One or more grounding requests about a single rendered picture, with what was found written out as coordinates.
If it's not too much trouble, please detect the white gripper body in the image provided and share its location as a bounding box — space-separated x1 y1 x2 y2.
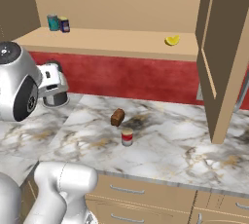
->
37 65 70 99

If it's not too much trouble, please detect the brown open cabinet door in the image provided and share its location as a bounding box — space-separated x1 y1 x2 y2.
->
0 0 43 43

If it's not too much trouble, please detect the tan open cabinet door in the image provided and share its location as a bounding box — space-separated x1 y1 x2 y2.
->
195 0 249 145

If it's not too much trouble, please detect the blue can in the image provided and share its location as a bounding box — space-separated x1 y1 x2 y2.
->
58 16 71 34

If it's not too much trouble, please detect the teal can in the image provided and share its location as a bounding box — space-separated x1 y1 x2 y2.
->
47 14 60 32

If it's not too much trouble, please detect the brown bread loaf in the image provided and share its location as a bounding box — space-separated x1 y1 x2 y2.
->
110 107 126 128

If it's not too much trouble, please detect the red and white can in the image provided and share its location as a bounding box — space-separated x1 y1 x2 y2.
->
121 127 134 148

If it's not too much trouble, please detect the yellow lemon wedge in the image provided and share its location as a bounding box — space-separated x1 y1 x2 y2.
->
163 34 181 47

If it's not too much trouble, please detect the tan drawer front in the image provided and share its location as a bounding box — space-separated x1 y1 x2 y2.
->
87 172 197 215
85 195 193 224
190 189 249 224

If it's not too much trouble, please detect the grey curved metal bar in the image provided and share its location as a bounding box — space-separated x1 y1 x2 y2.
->
234 71 249 112

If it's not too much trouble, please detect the tan wall cabinet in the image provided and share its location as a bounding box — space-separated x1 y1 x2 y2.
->
0 0 216 62

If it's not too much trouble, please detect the grey drawer handle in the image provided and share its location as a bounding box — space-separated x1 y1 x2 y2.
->
110 213 146 224
109 184 146 196
234 202 249 211

